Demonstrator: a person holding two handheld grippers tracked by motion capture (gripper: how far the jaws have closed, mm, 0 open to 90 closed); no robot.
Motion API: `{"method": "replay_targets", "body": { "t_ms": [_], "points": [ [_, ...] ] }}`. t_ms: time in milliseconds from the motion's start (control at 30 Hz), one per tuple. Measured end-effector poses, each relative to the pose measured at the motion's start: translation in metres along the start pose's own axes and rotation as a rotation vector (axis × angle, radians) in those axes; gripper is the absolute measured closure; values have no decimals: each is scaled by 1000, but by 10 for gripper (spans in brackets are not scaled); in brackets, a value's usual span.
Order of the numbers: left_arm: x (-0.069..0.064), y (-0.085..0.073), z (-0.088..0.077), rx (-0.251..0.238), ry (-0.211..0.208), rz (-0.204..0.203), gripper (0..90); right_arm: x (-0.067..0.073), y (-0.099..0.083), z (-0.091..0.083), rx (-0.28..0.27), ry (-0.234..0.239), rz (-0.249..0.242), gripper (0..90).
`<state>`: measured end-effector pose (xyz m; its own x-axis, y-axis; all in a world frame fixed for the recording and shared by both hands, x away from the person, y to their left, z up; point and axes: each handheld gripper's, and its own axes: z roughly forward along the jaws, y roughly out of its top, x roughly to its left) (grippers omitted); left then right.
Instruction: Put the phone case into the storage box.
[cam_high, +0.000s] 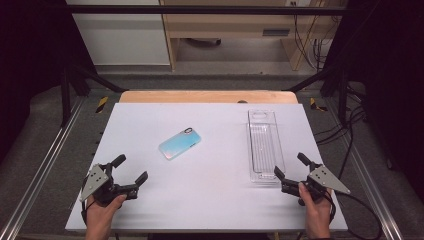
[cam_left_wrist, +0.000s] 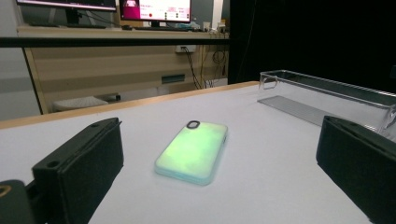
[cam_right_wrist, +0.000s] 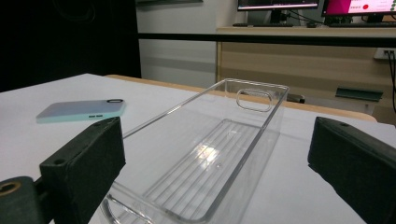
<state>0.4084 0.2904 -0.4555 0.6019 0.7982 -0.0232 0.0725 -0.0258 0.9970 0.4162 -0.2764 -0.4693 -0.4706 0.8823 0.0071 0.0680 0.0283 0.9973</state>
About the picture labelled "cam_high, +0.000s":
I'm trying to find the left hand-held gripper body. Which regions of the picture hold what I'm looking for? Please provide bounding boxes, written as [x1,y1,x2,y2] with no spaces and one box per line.
[79,162,140,207]

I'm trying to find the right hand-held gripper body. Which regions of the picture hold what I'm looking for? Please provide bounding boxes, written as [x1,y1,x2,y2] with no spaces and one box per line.
[281,161,352,203]

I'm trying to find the clear plastic tray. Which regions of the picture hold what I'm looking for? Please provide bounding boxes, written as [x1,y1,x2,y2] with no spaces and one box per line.
[247,109,287,184]

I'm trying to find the light blue phone case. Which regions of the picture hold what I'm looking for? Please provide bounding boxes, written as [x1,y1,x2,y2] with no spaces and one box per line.
[158,127,202,161]

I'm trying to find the person's right hand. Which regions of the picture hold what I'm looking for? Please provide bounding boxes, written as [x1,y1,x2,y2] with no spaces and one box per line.
[298,182,335,230]

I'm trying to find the person's left hand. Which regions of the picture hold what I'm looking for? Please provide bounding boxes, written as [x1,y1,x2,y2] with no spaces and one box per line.
[85,194,128,230]

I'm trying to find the yellow black tape strip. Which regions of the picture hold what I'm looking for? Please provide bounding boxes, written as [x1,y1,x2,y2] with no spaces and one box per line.
[95,96,110,115]
[309,97,329,113]

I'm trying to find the wooden table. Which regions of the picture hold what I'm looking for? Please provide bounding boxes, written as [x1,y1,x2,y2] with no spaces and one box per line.
[118,89,299,105]

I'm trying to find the white cabinet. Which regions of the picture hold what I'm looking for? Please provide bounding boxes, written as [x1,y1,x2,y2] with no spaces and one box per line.
[65,0,171,66]

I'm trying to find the black curtain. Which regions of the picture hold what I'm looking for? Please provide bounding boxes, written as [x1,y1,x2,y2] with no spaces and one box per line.
[0,0,98,164]
[322,0,424,194]

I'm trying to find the grey desk label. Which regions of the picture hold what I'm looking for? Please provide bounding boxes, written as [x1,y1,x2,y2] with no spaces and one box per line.
[261,28,291,37]

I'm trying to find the light wooden desk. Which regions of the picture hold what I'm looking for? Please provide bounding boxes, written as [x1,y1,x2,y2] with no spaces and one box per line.
[159,0,348,72]

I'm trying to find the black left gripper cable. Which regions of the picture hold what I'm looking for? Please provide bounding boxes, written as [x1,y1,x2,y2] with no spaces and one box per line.
[80,199,90,226]

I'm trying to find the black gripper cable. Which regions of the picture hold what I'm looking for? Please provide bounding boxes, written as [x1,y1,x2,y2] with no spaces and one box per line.
[80,199,90,226]
[328,191,384,240]

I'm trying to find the aluminium rail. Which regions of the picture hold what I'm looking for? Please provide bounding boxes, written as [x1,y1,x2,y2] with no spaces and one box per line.
[0,96,86,240]
[323,99,405,240]

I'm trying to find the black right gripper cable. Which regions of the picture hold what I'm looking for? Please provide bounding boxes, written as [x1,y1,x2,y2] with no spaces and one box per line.
[328,191,384,240]

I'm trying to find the black floor cables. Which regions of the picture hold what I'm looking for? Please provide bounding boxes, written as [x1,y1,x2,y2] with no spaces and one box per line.
[314,84,368,181]

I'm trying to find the black metal frame stand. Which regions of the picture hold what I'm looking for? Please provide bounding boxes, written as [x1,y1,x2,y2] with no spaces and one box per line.
[59,62,130,128]
[282,65,350,127]

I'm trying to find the bundle of hanging cables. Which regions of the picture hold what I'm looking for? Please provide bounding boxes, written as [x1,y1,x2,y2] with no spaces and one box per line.
[292,13,336,72]

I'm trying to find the black horizontal frame bar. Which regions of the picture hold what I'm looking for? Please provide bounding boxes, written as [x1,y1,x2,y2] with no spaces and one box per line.
[65,4,348,16]

